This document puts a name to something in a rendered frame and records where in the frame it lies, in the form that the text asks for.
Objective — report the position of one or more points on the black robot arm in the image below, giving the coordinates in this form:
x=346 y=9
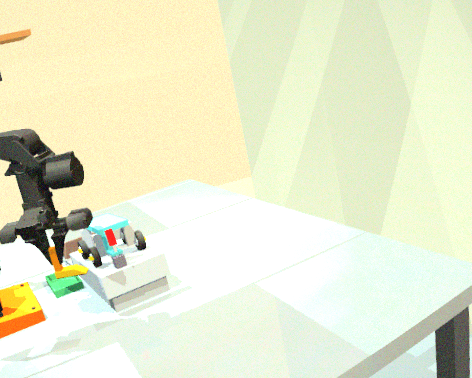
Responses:
x=35 y=175

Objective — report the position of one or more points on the red-headed stop pin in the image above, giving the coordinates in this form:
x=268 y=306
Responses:
x=111 y=239

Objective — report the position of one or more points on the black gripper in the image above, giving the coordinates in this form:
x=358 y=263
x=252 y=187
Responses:
x=77 y=219

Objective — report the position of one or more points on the green tray floor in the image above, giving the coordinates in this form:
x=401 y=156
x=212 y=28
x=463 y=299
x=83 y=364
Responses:
x=62 y=282

